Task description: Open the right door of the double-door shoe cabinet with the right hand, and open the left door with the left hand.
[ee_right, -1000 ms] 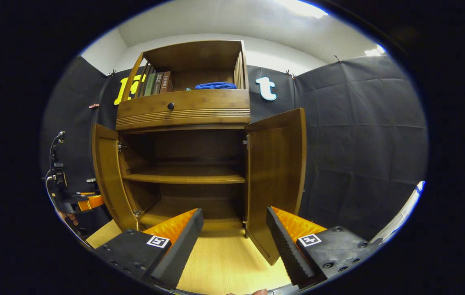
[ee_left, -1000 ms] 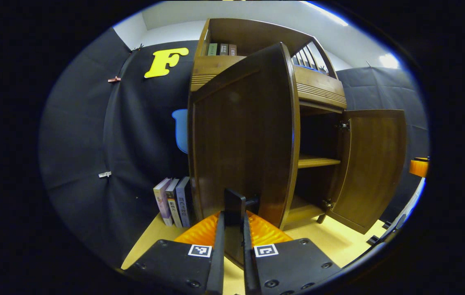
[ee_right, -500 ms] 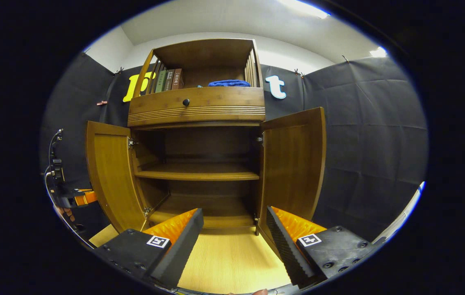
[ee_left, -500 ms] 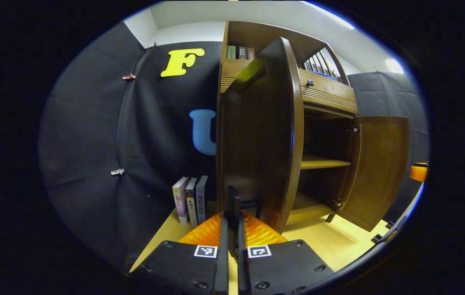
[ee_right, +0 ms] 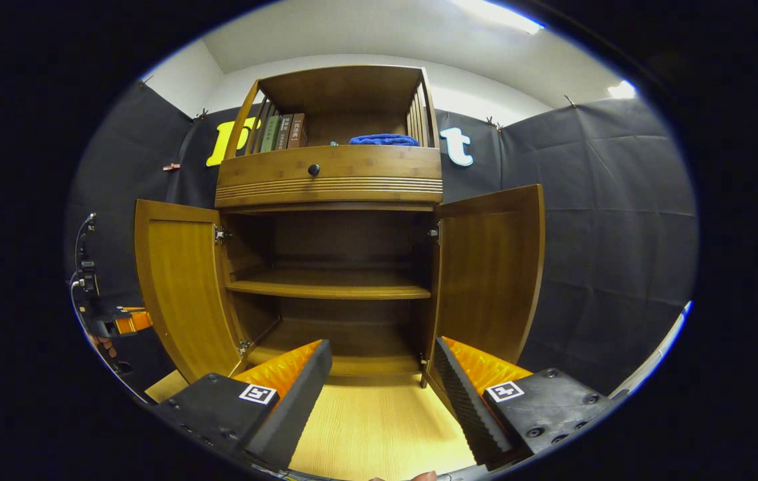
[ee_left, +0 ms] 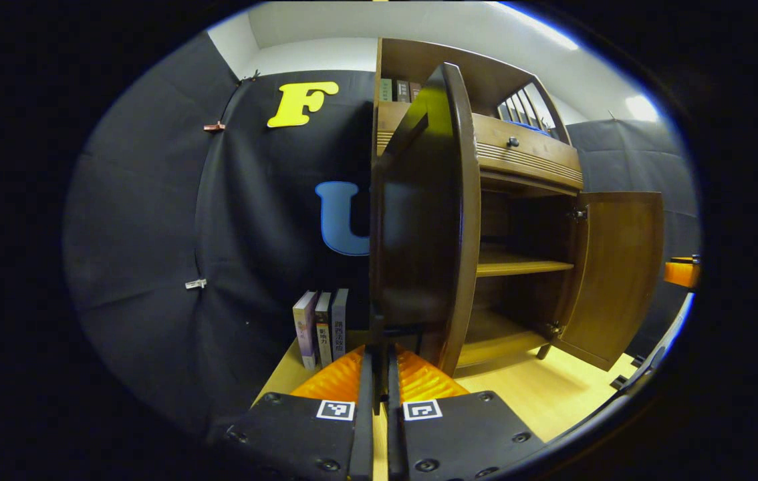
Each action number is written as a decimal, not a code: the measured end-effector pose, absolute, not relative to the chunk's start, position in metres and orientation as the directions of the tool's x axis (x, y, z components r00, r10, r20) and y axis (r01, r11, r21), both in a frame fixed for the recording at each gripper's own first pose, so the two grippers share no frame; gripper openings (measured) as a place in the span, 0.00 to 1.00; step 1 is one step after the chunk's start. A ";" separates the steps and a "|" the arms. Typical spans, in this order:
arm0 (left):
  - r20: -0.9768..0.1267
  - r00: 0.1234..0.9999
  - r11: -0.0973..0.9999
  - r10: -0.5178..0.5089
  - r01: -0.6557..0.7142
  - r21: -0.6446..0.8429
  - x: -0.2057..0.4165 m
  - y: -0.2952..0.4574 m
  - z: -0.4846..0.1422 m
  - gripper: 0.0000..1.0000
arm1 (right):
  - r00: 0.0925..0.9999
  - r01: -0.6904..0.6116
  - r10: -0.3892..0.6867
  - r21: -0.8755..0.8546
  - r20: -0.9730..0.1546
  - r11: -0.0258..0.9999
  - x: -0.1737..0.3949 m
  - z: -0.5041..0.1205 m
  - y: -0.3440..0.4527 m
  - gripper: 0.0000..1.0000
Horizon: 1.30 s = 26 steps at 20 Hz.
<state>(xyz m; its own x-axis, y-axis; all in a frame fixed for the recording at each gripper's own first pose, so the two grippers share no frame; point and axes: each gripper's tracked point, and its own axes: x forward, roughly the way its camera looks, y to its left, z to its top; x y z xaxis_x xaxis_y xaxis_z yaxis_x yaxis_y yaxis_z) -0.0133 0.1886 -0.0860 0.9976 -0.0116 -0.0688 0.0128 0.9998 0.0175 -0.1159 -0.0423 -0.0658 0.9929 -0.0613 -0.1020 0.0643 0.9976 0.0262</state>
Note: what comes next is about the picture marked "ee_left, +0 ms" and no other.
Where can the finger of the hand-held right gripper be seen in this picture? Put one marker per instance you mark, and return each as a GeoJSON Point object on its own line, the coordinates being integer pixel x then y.
{"type": "Point", "coordinates": [681, 272]}

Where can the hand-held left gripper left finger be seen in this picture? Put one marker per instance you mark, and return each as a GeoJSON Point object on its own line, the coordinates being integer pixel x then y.
{"type": "Point", "coordinates": [299, 434]}

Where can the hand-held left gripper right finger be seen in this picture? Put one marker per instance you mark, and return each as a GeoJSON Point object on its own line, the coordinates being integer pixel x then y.
{"type": "Point", "coordinates": [466, 434]}

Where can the wooden shoe cabinet door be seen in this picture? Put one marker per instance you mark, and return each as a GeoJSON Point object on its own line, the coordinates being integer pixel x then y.
{"type": "Point", "coordinates": [419, 234]}
{"type": "Point", "coordinates": [619, 274]}

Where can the wooden double-door shoe cabinet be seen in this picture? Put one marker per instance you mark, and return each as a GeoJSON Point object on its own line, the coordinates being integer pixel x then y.
{"type": "Point", "coordinates": [526, 220]}

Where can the metal door hinge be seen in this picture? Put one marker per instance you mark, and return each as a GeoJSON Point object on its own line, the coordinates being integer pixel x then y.
{"type": "Point", "coordinates": [577, 214]}
{"type": "Point", "coordinates": [553, 328]}

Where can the dark book with yellow print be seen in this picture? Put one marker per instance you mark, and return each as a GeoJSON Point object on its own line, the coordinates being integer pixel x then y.
{"type": "Point", "coordinates": [324, 331]}

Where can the pale purple book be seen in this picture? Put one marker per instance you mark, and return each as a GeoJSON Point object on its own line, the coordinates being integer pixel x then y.
{"type": "Point", "coordinates": [304, 327]}

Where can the grey blue book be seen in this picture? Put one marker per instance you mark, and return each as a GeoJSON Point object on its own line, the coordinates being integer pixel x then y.
{"type": "Point", "coordinates": [339, 324]}

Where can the wooden inner shelf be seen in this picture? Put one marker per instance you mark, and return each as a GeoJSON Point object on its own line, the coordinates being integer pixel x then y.
{"type": "Point", "coordinates": [519, 266]}

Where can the ceiling light panel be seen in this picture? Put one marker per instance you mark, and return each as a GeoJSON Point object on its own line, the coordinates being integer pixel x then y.
{"type": "Point", "coordinates": [642, 108]}

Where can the white clip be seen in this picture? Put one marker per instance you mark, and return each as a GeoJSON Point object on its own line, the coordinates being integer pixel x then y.
{"type": "Point", "coordinates": [196, 284]}

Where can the wooden drawer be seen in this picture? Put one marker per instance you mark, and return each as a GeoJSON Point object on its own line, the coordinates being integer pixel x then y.
{"type": "Point", "coordinates": [533, 157]}

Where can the blue towel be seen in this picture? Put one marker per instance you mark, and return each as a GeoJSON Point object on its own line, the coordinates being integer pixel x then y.
{"type": "Point", "coordinates": [527, 125]}

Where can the black backdrop cloth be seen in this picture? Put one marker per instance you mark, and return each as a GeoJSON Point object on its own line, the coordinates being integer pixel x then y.
{"type": "Point", "coordinates": [152, 234]}

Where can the red clip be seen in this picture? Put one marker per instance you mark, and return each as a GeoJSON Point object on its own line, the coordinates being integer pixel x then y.
{"type": "Point", "coordinates": [214, 126]}

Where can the brown book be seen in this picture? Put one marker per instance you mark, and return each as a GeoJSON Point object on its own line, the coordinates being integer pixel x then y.
{"type": "Point", "coordinates": [414, 91]}

